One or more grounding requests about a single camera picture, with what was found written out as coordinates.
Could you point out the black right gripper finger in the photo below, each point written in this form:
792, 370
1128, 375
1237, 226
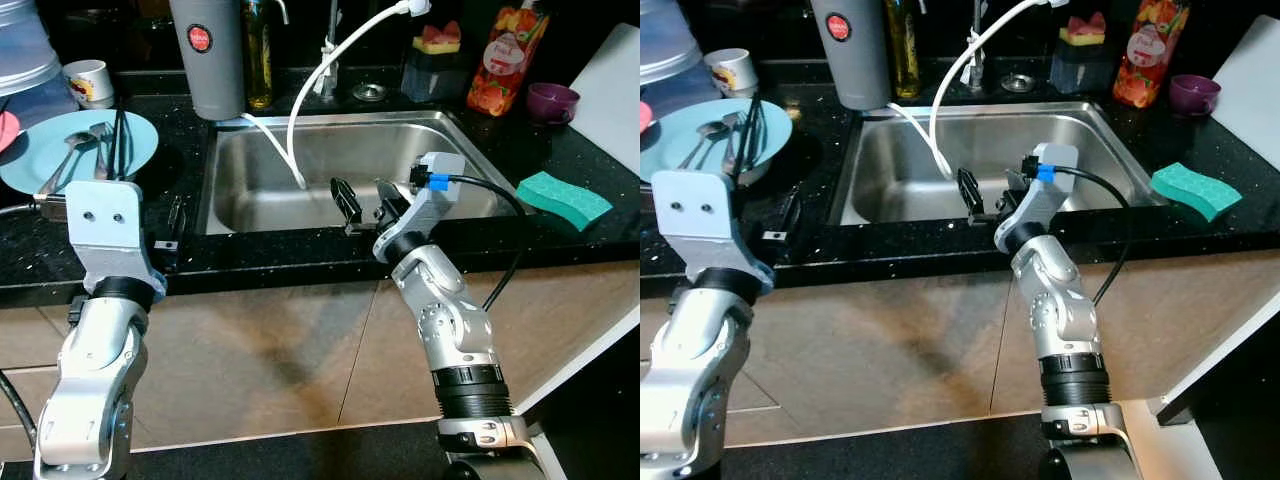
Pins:
388, 194
1014, 184
970, 192
346, 202

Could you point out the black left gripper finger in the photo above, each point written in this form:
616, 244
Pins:
790, 210
178, 218

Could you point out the light blue plate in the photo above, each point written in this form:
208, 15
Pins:
140, 150
660, 160

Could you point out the black chopstick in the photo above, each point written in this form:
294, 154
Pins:
759, 135
750, 135
119, 140
127, 140

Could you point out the silver spoon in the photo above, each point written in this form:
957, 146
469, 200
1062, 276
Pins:
80, 141
707, 132

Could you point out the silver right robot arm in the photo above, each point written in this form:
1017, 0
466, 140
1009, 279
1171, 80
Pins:
1060, 300
455, 330

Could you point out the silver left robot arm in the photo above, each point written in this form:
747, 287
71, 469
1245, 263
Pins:
700, 380
95, 370

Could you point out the stainless steel sink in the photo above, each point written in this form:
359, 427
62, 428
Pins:
250, 190
890, 180

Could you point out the thin white tube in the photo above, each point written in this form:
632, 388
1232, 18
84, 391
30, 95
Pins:
910, 125
265, 134

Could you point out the round metal counter cap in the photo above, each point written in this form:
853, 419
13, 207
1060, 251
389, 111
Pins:
1018, 83
369, 92

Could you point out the dark sponge holder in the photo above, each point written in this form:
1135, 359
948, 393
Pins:
1080, 70
435, 78

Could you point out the beige cabinet door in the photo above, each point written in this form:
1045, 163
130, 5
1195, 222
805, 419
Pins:
880, 340
560, 320
1180, 320
250, 350

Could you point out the grey water filter canister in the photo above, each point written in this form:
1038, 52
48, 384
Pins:
205, 75
850, 70

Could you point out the olive oil bottle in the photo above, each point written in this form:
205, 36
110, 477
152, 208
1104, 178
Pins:
260, 70
904, 60

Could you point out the white printed mug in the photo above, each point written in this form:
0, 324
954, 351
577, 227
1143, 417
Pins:
732, 73
88, 85

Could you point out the chrome sink faucet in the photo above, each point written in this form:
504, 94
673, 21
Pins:
977, 25
331, 35

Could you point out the red yellow sponge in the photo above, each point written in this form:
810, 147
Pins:
438, 38
1083, 30

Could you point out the beige drawer front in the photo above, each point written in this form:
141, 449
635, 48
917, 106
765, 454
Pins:
15, 395
25, 335

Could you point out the green sponge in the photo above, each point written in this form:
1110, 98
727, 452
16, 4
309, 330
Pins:
562, 198
1197, 190

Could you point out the fruit print soap dispenser bottle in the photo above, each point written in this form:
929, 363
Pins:
1148, 60
503, 70

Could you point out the pink plate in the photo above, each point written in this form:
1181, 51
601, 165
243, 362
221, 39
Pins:
6, 130
645, 118

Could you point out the purple cup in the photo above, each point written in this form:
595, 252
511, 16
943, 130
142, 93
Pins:
553, 103
1195, 96

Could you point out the chrome filter spout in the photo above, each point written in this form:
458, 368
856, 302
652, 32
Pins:
279, 10

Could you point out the white cutting board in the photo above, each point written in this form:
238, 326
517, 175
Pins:
1250, 100
610, 100

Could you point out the white cabinet end panel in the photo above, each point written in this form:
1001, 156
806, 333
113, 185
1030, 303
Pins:
1225, 347
590, 357

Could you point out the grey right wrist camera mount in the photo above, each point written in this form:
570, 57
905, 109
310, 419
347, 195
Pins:
435, 205
1050, 190

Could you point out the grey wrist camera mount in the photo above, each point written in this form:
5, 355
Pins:
1050, 190
105, 232
435, 205
700, 215

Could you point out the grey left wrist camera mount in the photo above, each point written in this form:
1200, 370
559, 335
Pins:
700, 215
105, 232

